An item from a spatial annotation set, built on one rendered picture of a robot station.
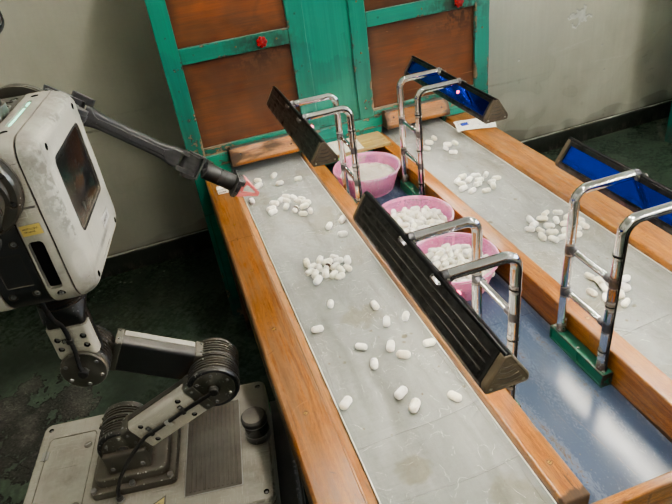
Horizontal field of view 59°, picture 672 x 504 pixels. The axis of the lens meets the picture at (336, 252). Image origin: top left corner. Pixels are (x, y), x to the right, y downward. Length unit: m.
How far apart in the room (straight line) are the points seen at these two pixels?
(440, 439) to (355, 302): 0.52
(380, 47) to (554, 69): 1.75
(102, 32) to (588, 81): 2.92
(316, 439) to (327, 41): 1.65
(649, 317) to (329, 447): 0.86
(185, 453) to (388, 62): 1.71
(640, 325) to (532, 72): 2.60
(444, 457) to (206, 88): 1.68
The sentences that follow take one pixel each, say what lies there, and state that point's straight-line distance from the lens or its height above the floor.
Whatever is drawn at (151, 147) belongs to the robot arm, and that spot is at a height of 1.10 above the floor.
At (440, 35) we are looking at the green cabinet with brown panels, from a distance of 2.69.
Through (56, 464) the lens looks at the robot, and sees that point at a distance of 1.91.
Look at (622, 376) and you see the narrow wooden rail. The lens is 1.51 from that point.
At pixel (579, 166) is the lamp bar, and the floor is 1.07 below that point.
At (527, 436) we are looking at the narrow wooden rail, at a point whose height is 0.76.
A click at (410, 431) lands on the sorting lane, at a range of 1.33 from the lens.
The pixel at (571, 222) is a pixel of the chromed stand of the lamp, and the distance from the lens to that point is 1.43.
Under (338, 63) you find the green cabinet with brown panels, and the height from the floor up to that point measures 1.09.
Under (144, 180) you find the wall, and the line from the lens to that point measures 3.33.
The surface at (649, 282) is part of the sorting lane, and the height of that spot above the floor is 0.74.
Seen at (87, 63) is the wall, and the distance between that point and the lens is 3.15.
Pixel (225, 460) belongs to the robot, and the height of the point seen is 0.47.
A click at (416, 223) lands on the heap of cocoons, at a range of 1.99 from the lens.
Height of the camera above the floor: 1.76
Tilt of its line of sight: 33 degrees down
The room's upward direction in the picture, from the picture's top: 8 degrees counter-clockwise
